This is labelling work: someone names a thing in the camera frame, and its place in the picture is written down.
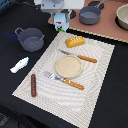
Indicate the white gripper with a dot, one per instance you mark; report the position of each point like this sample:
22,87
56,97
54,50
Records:
68,11

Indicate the small milk carton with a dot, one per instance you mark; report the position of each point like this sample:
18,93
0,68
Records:
61,21

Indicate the yellow bread loaf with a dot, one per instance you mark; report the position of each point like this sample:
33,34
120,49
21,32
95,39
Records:
75,41

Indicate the grey two-handled pot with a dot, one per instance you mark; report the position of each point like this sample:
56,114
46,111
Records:
30,39

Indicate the brown sausage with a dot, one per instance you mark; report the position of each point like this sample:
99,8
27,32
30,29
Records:
33,85

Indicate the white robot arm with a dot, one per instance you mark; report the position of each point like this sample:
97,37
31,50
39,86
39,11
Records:
56,6

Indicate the beige bowl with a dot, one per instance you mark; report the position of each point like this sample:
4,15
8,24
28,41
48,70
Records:
122,14

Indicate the round wooden plate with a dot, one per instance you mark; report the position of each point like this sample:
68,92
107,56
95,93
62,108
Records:
68,66

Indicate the white toy fish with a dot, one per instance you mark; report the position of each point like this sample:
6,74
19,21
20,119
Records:
20,64

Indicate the grey saucepan with handle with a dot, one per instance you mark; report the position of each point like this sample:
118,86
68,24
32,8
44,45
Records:
91,14

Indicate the knife with wooden handle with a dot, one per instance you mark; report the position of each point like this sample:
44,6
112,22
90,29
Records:
79,56

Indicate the fork with wooden handle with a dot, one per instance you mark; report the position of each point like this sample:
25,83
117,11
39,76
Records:
55,77

